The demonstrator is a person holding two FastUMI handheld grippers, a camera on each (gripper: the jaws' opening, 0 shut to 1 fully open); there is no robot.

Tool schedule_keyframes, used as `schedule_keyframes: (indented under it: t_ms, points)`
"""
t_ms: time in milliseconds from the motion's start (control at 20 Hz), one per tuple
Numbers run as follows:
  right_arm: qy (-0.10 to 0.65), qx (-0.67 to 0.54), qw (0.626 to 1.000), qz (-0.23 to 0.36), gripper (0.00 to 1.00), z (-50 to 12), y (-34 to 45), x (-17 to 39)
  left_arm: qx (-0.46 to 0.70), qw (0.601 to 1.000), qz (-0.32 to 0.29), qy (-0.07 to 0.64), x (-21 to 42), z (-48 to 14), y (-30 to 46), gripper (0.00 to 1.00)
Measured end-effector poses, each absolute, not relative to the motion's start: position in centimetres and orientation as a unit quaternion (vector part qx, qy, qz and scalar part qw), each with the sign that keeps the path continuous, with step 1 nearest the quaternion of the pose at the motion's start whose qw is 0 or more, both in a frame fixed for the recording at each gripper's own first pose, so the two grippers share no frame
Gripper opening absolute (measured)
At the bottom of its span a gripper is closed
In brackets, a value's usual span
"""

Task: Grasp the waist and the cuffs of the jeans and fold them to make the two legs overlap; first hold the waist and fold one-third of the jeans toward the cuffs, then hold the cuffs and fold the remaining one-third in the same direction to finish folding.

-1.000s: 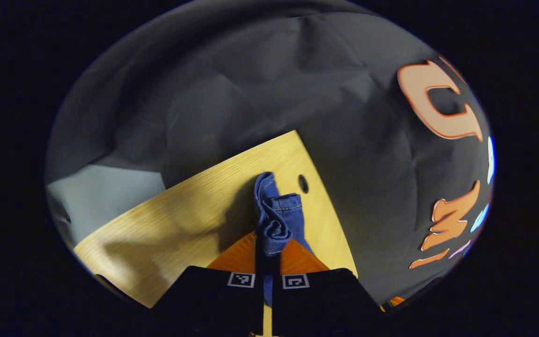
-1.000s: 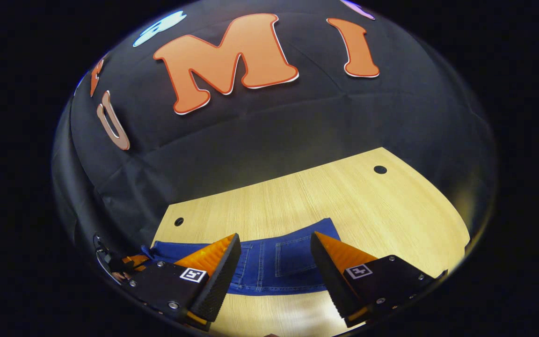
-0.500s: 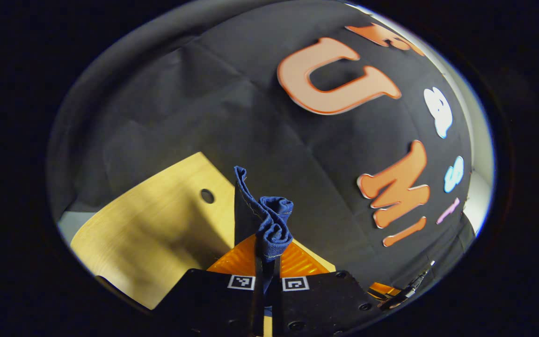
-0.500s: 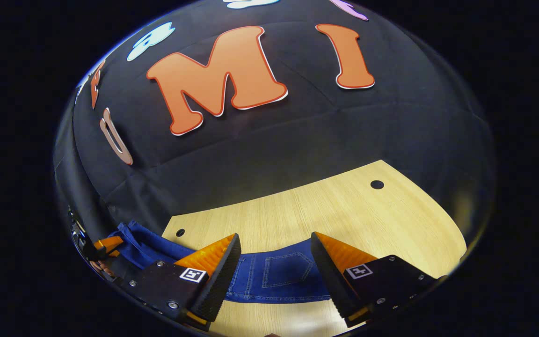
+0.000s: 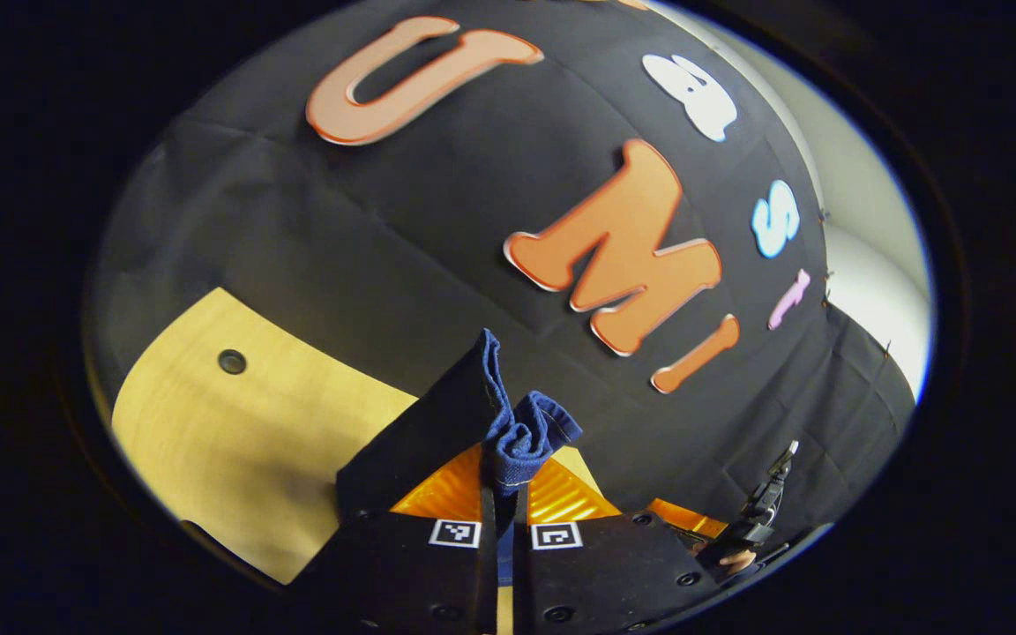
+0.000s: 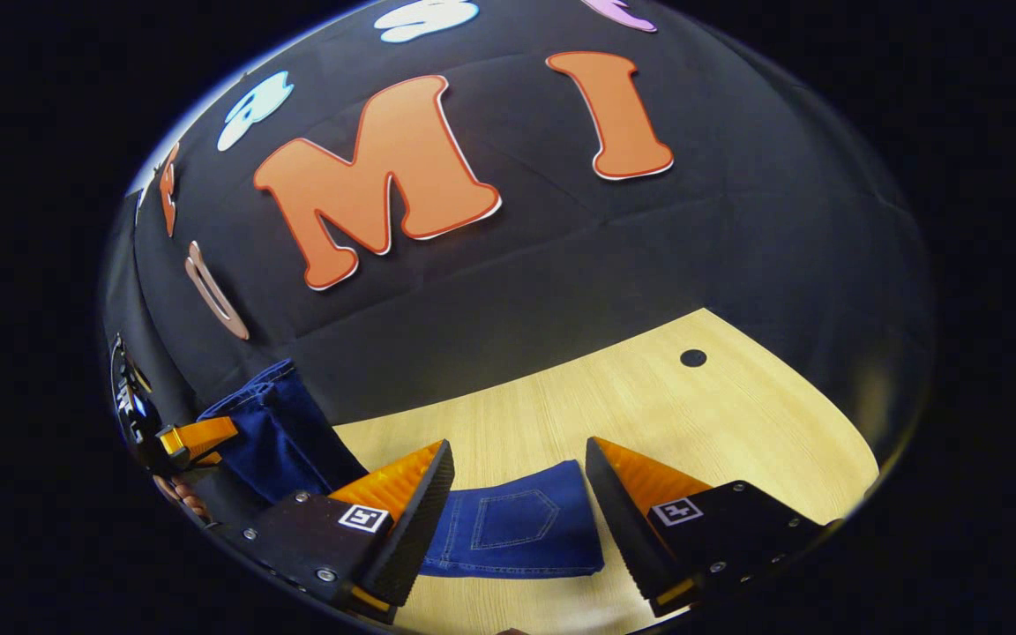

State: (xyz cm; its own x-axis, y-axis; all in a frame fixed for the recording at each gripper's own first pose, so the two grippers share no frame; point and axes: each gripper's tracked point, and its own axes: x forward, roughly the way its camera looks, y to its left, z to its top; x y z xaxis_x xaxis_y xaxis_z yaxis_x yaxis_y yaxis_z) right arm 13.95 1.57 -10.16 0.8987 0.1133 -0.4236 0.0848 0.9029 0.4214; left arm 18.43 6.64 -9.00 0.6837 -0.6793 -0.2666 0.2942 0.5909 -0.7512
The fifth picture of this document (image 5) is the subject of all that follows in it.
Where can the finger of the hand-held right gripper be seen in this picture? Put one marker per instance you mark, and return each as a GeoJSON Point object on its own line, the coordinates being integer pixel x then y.
{"type": "Point", "coordinates": [689, 519]}

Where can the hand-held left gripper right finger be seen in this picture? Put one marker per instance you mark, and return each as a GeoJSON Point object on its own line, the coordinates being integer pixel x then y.
{"type": "Point", "coordinates": [521, 573]}

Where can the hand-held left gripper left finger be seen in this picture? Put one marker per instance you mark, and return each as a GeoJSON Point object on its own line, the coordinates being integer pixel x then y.
{"type": "Point", "coordinates": [487, 564]}

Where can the blue denim jeans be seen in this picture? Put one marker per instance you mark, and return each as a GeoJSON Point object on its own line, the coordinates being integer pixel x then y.
{"type": "Point", "coordinates": [526, 437]}

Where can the black backdrop cloth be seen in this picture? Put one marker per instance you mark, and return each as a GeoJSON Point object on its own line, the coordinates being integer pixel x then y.
{"type": "Point", "coordinates": [384, 220]}

